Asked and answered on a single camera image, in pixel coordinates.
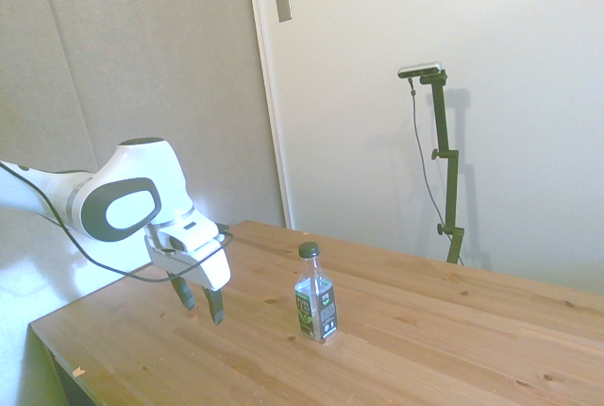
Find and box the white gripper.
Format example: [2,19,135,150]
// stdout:
[143,229,232,327]

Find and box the thin black camera cable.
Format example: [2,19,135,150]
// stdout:
[408,76,447,224]

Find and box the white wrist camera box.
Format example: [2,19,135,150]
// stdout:
[157,215,226,257]

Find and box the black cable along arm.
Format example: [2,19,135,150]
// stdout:
[0,160,235,283]

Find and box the grey wall switch plate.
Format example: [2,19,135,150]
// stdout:
[274,0,294,25]

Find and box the white door frame trim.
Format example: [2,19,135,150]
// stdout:
[243,0,294,231]

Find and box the grey camera on stand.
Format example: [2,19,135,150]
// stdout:
[396,60,445,80]

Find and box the clear plastic bottle, dark label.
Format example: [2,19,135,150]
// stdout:
[294,241,341,343]

